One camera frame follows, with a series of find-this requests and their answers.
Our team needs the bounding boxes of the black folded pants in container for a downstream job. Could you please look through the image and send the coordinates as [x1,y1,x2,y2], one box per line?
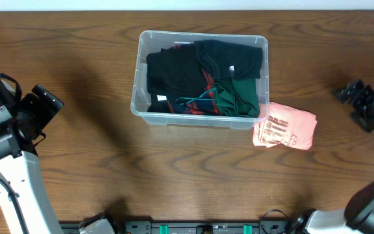
[148,94,171,113]

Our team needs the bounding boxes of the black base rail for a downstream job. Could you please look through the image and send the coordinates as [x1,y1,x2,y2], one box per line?
[60,211,293,234]

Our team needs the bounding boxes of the green garment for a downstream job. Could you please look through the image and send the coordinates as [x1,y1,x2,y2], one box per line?
[173,77,261,118]

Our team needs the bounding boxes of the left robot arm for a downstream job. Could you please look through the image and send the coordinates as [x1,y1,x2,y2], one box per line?
[0,73,64,233]

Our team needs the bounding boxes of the clear plastic storage container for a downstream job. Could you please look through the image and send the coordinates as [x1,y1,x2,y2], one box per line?
[131,30,269,130]

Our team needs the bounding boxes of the black garment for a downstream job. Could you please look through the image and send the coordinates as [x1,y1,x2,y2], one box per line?
[146,44,208,99]

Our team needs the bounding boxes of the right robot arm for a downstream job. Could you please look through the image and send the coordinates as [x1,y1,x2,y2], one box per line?
[286,80,374,233]

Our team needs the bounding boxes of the red navy plaid garment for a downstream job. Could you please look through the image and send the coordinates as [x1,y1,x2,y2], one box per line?
[167,44,220,116]

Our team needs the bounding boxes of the dark teal garment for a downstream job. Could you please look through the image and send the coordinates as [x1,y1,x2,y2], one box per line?
[194,40,264,81]

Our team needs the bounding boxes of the pink printed shirt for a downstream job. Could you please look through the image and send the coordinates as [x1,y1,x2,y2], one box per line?
[253,102,317,150]

